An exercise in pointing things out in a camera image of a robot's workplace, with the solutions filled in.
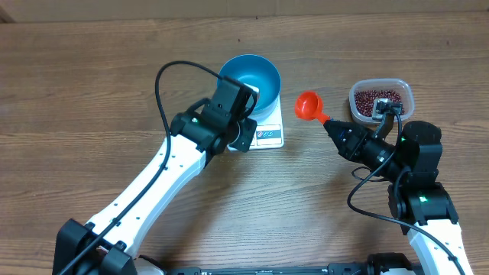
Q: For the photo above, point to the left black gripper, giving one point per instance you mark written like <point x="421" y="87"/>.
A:
<point x="249" y="128"/>

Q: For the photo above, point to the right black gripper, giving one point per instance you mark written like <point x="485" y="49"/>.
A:
<point x="351" y="149"/>

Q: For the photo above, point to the red measuring scoop blue handle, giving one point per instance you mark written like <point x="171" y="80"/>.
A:
<point x="309" y="106"/>

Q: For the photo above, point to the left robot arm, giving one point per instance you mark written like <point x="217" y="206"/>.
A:
<point x="109" y="242"/>

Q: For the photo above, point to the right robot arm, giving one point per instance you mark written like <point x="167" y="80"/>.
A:
<point x="418" y="203"/>

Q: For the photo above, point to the blue bowl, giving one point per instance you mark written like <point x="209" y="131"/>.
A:
<point x="259" y="72"/>

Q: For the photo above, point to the red beans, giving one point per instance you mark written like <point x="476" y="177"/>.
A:
<point x="364" y="100"/>

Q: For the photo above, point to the clear plastic container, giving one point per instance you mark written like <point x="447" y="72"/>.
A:
<point x="396" y="84"/>

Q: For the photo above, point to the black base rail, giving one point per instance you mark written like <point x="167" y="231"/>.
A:
<point x="332" y="269"/>

